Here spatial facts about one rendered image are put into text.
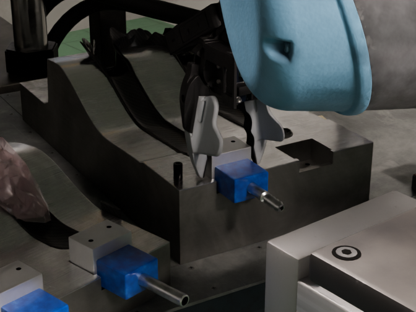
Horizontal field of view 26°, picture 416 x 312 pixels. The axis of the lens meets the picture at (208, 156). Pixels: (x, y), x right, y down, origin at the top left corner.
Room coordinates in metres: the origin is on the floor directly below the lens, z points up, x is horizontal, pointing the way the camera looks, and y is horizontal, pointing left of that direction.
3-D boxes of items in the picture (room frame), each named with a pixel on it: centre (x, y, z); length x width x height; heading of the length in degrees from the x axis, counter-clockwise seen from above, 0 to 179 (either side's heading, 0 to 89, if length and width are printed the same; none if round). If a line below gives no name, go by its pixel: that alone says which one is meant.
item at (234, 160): (0.86, -0.04, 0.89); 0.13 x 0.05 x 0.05; 30
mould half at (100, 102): (1.13, 0.04, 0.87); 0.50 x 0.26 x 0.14; 30
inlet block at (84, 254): (0.73, 0.07, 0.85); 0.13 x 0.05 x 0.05; 47
